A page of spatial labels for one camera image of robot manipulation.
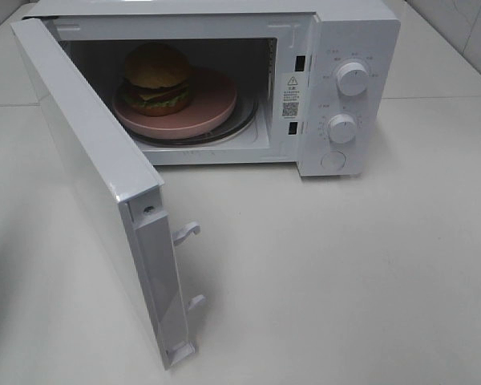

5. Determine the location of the pink plate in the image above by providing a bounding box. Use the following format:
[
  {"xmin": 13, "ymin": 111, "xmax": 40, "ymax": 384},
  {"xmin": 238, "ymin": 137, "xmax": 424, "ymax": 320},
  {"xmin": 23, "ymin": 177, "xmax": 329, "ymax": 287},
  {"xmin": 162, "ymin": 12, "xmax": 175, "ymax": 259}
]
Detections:
[{"xmin": 112, "ymin": 67, "xmax": 237, "ymax": 140}]

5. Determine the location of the round white door button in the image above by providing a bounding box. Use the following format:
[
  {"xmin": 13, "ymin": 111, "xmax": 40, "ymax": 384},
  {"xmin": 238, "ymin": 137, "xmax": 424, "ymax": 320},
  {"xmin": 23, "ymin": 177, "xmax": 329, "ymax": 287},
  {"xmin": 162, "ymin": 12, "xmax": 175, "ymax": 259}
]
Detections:
[{"xmin": 321, "ymin": 151, "xmax": 346, "ymax": 172}]

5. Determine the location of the white microwave door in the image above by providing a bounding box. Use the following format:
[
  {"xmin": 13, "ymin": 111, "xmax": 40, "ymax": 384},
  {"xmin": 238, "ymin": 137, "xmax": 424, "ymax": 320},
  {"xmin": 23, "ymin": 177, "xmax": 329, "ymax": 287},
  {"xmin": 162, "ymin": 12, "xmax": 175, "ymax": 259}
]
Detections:
[{"xmin": 11, "ymin": 18, "xmax": 205, "ymax": 369}]

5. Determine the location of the burger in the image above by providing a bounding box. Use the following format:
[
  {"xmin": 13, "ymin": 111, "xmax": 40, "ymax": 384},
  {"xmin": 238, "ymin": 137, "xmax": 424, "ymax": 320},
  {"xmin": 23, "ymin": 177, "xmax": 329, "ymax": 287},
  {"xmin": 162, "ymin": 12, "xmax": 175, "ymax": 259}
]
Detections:
[{"xmin": 119, "ymin": 42, "xmax": 192, "ymax": 117}]

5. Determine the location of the glass microwave turntable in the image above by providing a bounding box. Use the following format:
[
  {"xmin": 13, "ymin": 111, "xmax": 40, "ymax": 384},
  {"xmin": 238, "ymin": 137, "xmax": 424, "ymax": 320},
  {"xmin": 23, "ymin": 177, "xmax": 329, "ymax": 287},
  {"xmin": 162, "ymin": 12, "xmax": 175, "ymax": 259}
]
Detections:
[{"xmin": 127, "ymin": 97, "xmax": 258, "ymax": 148}]

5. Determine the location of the lower white microwave knob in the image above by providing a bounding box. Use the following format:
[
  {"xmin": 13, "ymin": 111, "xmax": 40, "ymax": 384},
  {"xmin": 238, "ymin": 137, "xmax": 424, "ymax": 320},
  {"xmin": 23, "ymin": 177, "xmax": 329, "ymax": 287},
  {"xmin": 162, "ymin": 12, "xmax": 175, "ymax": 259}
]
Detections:
[{"xmin": 327, "ymin": 113, "xmax": 358, "ymax": 144}]

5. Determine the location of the white microwave knob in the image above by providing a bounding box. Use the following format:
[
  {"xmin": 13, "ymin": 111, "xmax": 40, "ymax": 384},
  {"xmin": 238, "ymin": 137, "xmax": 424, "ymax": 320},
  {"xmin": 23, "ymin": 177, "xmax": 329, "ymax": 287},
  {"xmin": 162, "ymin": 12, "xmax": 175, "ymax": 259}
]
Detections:
[
  {"xmin": 335, "ymin": 59, "xmax": 370, "ymax": 97},
  {"xmin": 327, "ymin": 113, "xmax": 358, "ymax": 144}
]

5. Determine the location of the white microwave oven body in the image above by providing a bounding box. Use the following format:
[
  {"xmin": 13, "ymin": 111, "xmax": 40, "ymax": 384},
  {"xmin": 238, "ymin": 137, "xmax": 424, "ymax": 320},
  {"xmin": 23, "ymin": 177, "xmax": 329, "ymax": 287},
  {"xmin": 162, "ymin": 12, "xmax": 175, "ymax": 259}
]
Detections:
[{"xmin": 21, "ymin": 1, "xmax": 400, "ymax": 176}]

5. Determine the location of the upper white microwave knob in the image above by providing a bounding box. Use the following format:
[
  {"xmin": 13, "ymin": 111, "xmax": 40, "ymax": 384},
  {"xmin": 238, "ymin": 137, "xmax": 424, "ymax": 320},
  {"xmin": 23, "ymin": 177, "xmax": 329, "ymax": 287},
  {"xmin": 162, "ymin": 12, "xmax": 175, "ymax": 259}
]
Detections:
[{"xmin": 335, "ymin": 59, "xmax": 370, "ymax": 97}]

